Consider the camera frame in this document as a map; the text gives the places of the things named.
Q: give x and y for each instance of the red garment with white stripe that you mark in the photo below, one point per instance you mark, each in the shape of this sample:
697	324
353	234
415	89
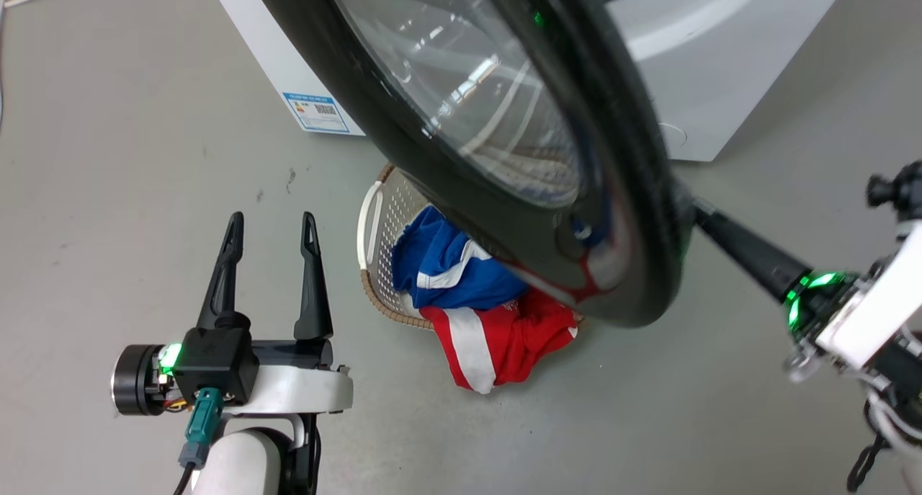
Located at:
511	340

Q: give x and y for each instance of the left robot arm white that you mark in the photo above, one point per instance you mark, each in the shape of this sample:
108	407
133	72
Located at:
241	462

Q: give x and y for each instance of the white washing machine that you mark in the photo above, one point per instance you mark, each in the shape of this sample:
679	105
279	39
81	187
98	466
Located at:
720	70

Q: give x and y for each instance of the black knob camera mount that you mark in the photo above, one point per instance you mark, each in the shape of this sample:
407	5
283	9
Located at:
900	189

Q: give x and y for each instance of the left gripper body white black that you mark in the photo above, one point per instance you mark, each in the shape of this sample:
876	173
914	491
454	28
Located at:
302	390

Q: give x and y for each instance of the blue white energy label sticker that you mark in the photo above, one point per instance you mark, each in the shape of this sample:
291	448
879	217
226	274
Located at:
317	112

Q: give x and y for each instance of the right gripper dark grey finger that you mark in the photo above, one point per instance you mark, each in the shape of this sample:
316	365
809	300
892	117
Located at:
753	253

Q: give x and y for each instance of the white woven laundry basket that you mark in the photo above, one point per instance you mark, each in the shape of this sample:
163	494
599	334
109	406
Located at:
385	214

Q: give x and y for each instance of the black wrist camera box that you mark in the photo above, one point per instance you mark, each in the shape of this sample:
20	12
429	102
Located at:
216	362

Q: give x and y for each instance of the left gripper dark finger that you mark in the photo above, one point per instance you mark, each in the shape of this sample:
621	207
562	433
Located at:
223	286
313	300

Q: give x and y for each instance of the black round glass washer door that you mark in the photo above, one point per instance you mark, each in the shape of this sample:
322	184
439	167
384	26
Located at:
403	142

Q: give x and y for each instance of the right gripper body white green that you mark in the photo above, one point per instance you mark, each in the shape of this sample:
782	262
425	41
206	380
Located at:
875	304

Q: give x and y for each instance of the round white drain filter cap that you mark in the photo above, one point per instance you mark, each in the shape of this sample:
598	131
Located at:
675	138

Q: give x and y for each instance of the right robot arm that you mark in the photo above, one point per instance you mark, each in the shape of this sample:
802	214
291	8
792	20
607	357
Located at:
904	380

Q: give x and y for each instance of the blue garment with white stripe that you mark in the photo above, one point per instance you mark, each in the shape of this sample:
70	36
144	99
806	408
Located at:
439	261

